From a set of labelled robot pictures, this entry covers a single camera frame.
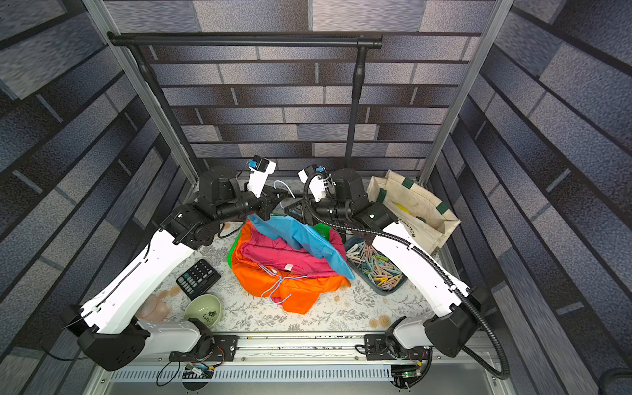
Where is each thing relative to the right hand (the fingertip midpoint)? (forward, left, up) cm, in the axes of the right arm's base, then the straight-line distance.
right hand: (286, 208), depth 65 cm
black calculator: (-8, +35, -31) cm, 47 cm away
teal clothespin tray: (-2, -28, -33) cm, 43 cm away
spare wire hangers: (-11, +4, -23) cm, 25 cm away
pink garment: (+1, +7, -27) cm, 28 cm away
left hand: (+2, 0, +5) cm, 5 cm away
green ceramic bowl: (-18, +29, -31) cm, 46 cm away
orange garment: (-14, -3, -25) cm, 29 cm away
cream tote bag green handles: (+18, -45, -22) cm, 53 cm away
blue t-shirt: (-6, -6, -6) cm, 10 cm away
